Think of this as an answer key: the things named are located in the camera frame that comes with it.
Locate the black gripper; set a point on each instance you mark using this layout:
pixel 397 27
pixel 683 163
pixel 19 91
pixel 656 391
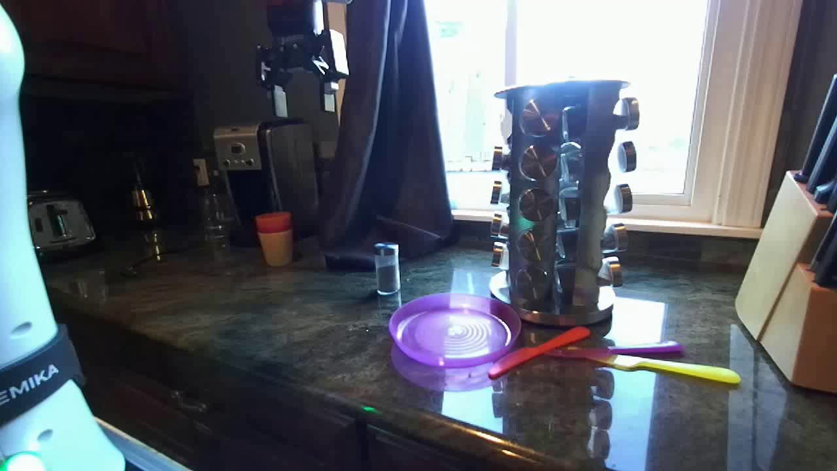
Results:
pixel 297 21

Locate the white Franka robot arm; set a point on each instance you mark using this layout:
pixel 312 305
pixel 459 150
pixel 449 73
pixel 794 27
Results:
pixel 23 261

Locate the steel revolving seasoning rack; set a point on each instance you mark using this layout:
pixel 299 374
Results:
pixel 565 261

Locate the steel and black coffee maker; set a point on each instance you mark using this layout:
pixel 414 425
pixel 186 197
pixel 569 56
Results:
pixel 240 146

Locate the dark grey curtain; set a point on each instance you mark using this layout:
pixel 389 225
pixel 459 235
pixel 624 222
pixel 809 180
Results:
pixel 389 131

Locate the orange plastic cup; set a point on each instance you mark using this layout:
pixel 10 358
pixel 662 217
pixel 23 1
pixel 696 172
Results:
pixel 272 219

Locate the clear glass bottle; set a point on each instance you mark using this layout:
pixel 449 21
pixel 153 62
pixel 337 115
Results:
pixel 207 204

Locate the cream plastic cup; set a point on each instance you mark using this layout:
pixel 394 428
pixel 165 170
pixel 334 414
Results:
pixel 276 250

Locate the dark bottle with gold label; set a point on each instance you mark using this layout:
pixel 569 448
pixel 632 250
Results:
pixel 144 212

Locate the steel capped spice jar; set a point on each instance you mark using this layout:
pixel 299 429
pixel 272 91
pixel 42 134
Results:
pixel 499 225
pixel 526 243
pixel 526 280
pixel 533 204
pixel 499 252
pixel 501 157
pixel 630 112
pixel 535 119
pixel 499 192
pixel 537 161
pixel 613 271
pixel 619 235
pixel 627 155
pixel 624 199

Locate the countertop toaster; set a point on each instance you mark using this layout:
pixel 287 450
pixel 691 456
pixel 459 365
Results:
pixel 61 222

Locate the purple plastic plate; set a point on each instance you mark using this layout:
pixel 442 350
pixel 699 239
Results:
pixel 454 329

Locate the red plastic knife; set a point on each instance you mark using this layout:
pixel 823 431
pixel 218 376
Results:
pixel 539 350

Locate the grey robot mounting platform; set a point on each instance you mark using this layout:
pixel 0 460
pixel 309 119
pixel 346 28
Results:
pixel 139 450

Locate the purple plastic knife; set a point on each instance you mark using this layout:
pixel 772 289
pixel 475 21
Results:
pixel 650 350

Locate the white framed window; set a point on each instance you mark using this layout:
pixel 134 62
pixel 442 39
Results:
pixel 749 112

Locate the yellow plastic knife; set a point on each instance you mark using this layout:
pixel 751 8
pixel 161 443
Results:
pixel 688 373

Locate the light wooden knife block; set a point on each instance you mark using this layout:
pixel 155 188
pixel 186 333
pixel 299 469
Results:
pixel 785 261

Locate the dark wood wall cabinet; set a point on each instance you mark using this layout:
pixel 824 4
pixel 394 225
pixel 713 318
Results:
pixel 96 42

